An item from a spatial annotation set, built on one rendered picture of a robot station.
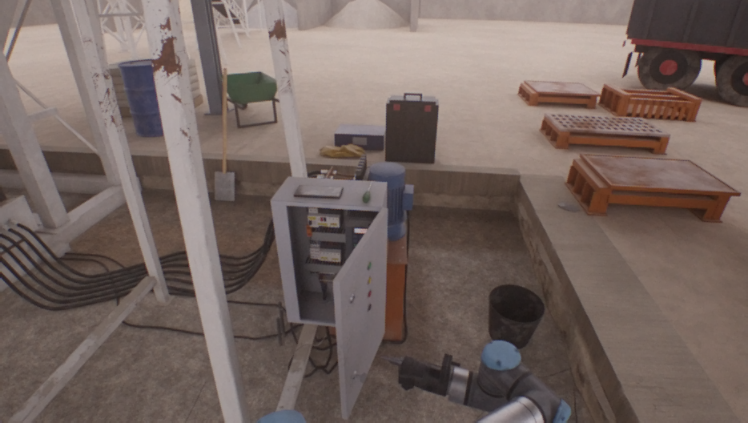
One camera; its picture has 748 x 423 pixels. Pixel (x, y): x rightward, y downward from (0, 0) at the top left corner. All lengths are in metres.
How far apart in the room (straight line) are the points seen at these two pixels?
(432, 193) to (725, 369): 2.50
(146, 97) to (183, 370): 3.61
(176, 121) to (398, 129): 2.95
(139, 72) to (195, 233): 4.30
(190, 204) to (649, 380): 2.08
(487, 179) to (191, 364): 2.86
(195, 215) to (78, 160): 4.28
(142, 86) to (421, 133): 3.39
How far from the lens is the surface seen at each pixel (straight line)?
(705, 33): 9.05
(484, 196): 3.87
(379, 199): 1.35
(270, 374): 2.42
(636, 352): 2.39
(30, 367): 3.09
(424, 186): 3.77
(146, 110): 5.41
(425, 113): 3.75
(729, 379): 2.53
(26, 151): 3.91
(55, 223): 4.12
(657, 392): 2.27
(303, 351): 2.17
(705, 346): 2.64
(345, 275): 1.01
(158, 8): 1.06
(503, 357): 1.04
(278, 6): 1.81
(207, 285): 1.19
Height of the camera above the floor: 1.90
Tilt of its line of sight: 27 degrees down
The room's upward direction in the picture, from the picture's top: straight up
